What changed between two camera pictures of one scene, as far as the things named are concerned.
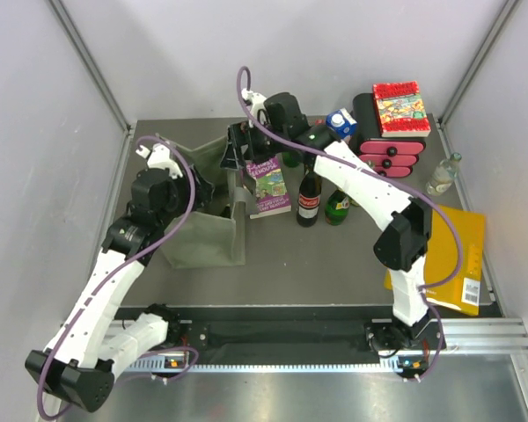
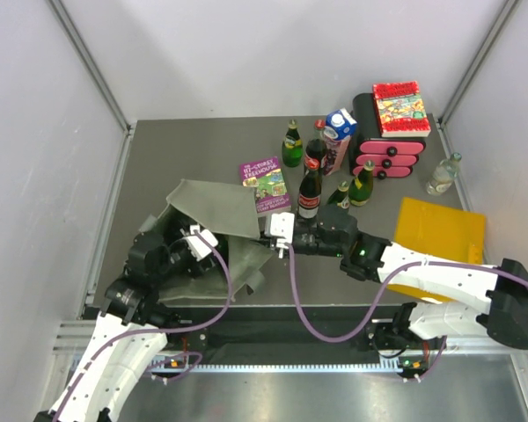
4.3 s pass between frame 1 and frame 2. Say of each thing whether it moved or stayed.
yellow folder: stayed
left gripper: moved
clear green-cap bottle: stayed
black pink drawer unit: stayed
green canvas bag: moved
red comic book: stayed
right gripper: moved
